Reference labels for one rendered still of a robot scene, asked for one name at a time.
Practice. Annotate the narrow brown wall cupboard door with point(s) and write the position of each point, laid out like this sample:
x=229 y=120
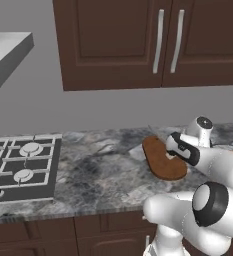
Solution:
x=214 y=40

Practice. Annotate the wide brown wall cupboard door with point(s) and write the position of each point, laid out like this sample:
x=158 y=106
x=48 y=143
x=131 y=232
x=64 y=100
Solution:
x=111 y=40

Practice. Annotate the grey range hood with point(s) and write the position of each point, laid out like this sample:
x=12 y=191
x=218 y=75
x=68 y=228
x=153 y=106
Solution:
x=4 y=50

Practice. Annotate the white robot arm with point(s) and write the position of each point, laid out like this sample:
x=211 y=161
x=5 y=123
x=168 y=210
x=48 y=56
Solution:
x=174 y=210

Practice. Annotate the brown wooden cutting board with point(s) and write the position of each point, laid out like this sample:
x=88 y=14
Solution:
x=158 y=160

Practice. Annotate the brown base cupboard door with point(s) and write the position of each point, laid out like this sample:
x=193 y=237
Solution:
x=111 y=245
x=28 y=249

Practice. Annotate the brown drawer front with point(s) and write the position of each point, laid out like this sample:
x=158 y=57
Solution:
x=21 y=230
x=121 y=221

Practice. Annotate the black gas hob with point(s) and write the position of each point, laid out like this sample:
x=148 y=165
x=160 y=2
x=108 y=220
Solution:
x=31 y=166

